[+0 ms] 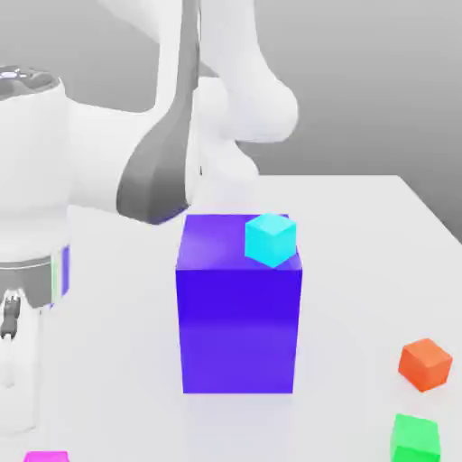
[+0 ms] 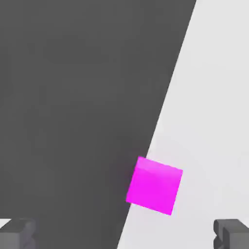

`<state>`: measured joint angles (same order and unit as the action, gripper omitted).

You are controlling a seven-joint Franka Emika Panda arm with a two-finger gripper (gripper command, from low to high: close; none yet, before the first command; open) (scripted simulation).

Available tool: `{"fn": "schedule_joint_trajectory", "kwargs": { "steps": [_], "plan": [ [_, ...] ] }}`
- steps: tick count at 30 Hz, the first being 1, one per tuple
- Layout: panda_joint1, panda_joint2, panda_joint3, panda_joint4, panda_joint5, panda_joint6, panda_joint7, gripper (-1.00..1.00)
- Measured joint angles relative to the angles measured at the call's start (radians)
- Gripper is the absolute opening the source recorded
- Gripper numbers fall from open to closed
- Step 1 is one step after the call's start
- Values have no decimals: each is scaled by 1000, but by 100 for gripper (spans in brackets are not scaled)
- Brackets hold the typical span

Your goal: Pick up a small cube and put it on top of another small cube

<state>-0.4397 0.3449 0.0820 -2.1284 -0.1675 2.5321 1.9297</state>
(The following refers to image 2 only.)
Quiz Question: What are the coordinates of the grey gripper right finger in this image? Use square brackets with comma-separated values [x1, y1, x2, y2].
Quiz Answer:
[213, 219, 249, 249]

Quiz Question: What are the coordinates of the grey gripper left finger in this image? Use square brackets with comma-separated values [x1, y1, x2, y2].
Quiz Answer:
[0, 218, 37, 249]

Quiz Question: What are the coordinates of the small magenta cube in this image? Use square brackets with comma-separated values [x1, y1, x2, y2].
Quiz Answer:
[125, 156, 184, 216]

